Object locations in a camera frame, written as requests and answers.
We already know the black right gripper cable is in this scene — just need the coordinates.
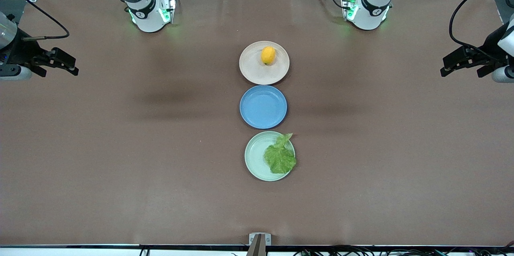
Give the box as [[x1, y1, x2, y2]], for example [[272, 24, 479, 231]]
[[22, 1, 70, 41]]

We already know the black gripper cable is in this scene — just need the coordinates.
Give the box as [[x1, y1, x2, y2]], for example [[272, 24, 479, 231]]
[[449, 0, 514, 63], [22, 1, 70, 41]]

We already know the grey metal camera bracket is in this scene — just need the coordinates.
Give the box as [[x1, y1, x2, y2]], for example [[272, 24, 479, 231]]
[[247, 233, 271, 256]]

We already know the green lettuce leaf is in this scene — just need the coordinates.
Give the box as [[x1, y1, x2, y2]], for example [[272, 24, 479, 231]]
[[263, 133, 297, 174]]

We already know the yellow lemon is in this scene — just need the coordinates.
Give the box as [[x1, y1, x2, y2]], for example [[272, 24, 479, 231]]
[[261, 46, 276, 66]]

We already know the blue round plate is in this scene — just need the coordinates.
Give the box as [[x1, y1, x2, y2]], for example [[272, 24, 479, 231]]
[[240, 85, 288, 130]]

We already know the pale green round plate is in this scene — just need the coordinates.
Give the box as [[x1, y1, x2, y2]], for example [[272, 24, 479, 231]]
[[245, 131, 296, 182]]

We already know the beige round plate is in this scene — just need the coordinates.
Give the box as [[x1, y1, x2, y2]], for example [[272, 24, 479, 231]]
[[239, 41, 290, 86]]

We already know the black cable bundle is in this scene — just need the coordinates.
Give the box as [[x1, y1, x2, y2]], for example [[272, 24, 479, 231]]
[[293, 245, 514, 256]]

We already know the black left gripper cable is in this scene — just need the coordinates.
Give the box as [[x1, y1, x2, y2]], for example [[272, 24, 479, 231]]
[[449, 0, 514, 63]]

